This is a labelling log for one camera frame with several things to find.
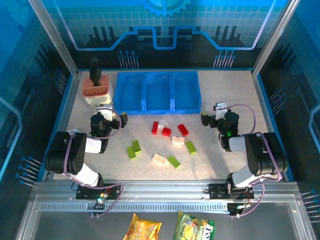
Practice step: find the aluminium frame post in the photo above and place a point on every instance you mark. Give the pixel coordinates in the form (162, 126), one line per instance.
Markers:
(55, 37)
(275, 37)

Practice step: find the blue three-compartment tray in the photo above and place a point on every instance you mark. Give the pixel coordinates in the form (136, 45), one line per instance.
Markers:
(160, 92)

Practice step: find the black utensil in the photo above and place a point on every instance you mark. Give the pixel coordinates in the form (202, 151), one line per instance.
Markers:
(95, 72)

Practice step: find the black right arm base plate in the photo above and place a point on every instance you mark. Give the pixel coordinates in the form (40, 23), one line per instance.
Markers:
(216, 191)

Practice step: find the green snack bag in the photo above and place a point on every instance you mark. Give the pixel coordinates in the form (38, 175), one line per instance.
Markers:
(193, 227)

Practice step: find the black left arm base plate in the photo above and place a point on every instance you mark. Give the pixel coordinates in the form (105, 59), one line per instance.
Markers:
(85, 194)

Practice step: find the aluminium mounting rail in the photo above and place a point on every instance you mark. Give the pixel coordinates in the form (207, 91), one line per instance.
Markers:
(162, 187)

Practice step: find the small controller board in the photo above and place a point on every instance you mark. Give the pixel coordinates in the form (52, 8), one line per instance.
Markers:
(100, 200)
(237, 208)

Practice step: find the green lego brick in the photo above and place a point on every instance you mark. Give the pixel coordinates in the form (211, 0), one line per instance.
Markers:
(173, 161)
(190, 147)
(130, 153)
(136, 146)

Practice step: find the yellow snack bag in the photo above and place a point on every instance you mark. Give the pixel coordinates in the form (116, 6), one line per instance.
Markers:
(142, 227)

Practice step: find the long white lego brick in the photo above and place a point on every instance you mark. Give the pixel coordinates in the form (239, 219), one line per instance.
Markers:
(159, 159)
(178, 140)

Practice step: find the orange and white utensil holder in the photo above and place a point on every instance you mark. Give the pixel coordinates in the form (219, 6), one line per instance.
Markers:
(97, 91)

